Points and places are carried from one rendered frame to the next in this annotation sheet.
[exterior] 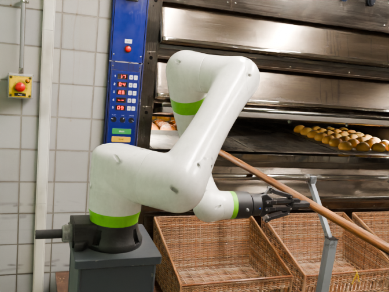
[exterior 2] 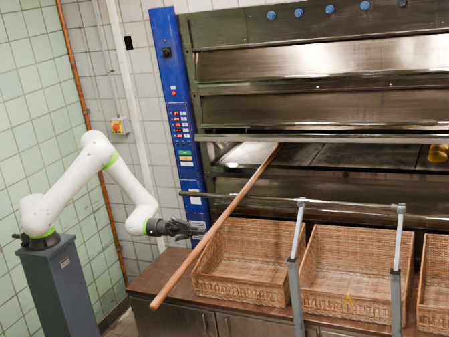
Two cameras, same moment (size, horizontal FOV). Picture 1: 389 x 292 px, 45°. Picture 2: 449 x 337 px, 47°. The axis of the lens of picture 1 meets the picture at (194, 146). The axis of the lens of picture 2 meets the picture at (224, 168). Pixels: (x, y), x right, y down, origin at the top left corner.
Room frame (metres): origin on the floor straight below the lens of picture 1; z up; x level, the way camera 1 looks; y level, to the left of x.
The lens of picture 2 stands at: (0.30, -2.09, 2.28)
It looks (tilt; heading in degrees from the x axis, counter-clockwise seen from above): 21 degrees down; 49
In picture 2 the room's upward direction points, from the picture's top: 9 degrees counter-clockwise
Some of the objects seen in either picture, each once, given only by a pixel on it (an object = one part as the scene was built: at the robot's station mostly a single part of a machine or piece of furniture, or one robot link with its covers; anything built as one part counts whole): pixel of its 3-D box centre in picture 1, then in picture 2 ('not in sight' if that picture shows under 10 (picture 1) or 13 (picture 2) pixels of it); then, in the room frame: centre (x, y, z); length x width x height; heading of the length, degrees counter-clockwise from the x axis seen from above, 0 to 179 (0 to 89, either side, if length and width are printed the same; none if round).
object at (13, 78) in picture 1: (20, 86); (119, 125); (1.99, 0.77, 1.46); 0.10 x 0.07 x 0.10; 110
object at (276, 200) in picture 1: (277, 200); (181, 227); (1.55, -0.31, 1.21); 0.11 x 0.04 x 0.01; 111
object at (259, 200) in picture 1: (260, 204); (169, 228); (1.53, -0.25, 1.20); 0.09 x 0.07 x 0.08; 111
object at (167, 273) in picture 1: (218, 259); (250, 258); (2.09, -0.17, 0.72); 0.56 x 0.49 x 0.28; 111
